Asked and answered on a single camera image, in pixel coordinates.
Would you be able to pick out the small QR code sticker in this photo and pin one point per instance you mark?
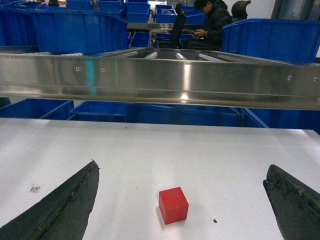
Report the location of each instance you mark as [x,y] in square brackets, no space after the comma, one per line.
[36,188]

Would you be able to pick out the black office chair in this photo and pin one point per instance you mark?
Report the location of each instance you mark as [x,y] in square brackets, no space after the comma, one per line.
[174,40]

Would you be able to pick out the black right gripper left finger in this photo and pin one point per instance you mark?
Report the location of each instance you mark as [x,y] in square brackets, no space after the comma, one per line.
[61,215]

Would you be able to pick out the red magnetic cube block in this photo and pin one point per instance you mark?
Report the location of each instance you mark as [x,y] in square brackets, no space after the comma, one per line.
[173,205]

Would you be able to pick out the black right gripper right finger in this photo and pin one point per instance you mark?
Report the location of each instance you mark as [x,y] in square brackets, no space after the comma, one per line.
[295,205]

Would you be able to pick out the large blue plastic bin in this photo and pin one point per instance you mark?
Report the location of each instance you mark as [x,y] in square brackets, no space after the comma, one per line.
[67,31]

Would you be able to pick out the large blue bin on right shelf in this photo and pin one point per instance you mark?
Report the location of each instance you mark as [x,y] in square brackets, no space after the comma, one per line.
[286,40]

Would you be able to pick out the seated person in black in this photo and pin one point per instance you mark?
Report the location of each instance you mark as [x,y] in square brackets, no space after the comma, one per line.
[211,34]

